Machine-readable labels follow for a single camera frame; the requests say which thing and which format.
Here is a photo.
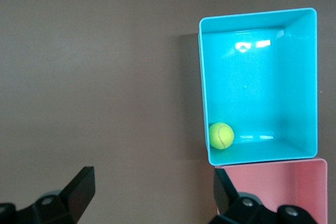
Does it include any yellow-green tennis ball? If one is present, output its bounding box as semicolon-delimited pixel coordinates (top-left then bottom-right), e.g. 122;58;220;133
208;122;235;150

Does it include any pink plastic bin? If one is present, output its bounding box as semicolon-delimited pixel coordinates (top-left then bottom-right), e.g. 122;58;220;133
215;157;328;224

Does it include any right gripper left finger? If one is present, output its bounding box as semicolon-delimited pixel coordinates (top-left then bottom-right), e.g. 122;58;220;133
0;166;96;224

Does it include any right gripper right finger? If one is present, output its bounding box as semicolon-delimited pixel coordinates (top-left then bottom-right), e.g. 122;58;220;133
208;167;320;224

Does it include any blue plastic bin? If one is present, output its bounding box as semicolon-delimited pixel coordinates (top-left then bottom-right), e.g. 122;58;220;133
198;7;318;166

